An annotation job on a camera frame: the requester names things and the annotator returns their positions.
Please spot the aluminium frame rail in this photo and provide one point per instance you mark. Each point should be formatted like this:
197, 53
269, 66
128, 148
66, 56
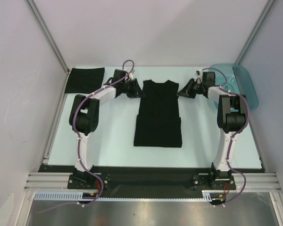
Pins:
49, 181

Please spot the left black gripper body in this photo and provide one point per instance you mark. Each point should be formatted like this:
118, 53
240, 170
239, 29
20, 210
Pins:
130, 88

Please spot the folded black t shirt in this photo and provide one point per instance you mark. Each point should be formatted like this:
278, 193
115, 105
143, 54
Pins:
84, 81

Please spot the right aluminium corner post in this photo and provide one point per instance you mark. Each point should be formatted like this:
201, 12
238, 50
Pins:
255, 30

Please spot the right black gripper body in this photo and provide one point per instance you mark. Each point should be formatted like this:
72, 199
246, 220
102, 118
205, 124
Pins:
190, 87

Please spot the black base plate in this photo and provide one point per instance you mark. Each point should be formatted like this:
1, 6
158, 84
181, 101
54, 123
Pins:
144, 183

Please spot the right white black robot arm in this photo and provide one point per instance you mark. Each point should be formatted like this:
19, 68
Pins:
233, 116

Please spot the left aluminium corner post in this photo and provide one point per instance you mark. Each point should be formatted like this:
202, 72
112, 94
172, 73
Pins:
47, 34

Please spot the white slotted cable duct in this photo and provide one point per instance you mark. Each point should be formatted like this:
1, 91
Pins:
65, 196

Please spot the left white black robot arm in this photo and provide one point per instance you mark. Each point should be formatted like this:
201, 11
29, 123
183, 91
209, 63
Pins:
84, 120

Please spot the black t shirt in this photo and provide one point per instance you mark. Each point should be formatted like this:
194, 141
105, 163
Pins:
158, 122
84, 81

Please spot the aluminium corner post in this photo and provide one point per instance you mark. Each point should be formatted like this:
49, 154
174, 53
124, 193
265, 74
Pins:
255, 30
47, 34

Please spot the teal transparent plastic bin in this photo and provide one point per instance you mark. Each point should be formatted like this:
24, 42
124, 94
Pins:
238, 81

